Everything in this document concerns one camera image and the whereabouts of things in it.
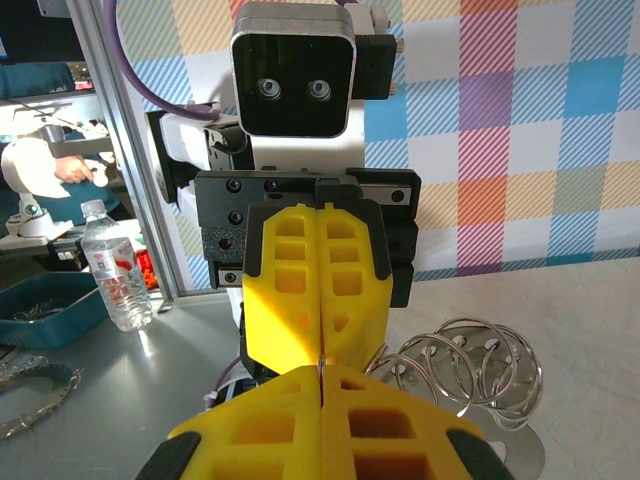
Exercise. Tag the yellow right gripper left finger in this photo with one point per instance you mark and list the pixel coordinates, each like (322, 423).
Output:
(260, 440)

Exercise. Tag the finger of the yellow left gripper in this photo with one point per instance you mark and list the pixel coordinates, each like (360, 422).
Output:
(350, 300)
(280, 320)

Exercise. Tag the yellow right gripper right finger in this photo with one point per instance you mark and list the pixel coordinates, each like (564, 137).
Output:
(390, 440)

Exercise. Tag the steel key holder with rings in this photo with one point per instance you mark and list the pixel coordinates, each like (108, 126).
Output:
(525, 450)

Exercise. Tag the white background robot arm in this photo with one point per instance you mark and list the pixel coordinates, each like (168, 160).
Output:
(25, 170)

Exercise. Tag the red orange object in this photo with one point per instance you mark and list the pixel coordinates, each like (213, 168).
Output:
(142, 270)

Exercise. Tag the clear plastic water bottle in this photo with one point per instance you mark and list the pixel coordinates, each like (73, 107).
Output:
(117, 280)

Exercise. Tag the person's hand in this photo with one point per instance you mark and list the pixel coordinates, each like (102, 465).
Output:
(72, 170)

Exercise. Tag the blue plastic tray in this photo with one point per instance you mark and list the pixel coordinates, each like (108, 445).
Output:
(45, 332)

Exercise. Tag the person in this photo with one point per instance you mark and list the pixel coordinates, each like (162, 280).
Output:
(30, 80)

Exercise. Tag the black monitor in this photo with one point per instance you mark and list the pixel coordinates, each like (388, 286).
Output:
(30, 30)

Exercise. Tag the aluminium frame post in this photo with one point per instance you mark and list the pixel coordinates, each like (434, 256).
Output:
(172, 260)

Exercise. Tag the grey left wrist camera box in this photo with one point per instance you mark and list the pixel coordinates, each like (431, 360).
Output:
(295, 65)

